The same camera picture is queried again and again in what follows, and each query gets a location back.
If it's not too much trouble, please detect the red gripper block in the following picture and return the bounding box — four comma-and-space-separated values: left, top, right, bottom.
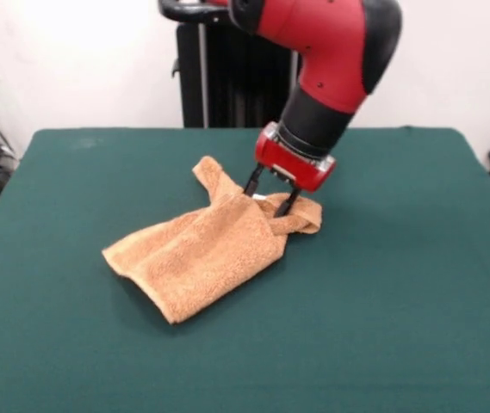
242, 121, 338, 219

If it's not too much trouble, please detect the tan terry towel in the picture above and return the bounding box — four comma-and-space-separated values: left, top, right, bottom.
101, 156, 325, 326

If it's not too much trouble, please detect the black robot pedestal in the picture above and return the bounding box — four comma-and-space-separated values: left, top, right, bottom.
157, 0, 304, 129

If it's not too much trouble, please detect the dark green table cloth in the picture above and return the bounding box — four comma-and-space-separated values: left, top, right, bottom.
0, 126, 490, 413

